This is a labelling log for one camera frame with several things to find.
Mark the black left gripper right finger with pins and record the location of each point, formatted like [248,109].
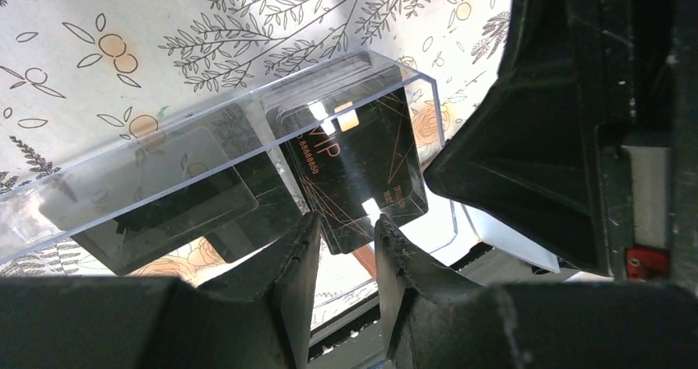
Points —
[433,317]

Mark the clear acrylic card box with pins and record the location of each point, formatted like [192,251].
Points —
[24,229]

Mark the brown leather card holder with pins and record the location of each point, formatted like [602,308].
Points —
[491,235]

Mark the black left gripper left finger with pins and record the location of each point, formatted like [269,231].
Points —
[256,315]

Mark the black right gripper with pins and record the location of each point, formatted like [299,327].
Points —
[520,158]

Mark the floral patterned table cloth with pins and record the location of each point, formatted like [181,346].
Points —
[81,75]

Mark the black VIP credit card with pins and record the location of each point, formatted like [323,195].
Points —
[352,152]

